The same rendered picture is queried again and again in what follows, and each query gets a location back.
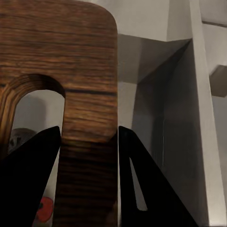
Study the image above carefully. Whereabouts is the parer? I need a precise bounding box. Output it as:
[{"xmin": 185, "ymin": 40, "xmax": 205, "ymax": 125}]
[{"xmin": 36, "ymin": 196, "xmax": 54, "ymax": 223}]

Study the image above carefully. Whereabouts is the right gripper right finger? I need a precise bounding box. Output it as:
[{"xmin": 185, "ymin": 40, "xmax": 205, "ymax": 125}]
[{"xmin": 118, "ymin": 126, "xmax": 198, "ymax": 227}]

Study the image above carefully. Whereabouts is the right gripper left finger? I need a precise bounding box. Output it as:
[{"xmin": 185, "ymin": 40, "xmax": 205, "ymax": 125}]
[{"xmin": 0, "ymin": 126, "xmax": 61, "ymax": 227}]

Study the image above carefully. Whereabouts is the cutting board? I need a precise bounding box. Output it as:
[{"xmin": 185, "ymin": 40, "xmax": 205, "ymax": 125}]
[{"xmin": 0, "ymin": 0, "xmax": 118, "ymax": 227}]

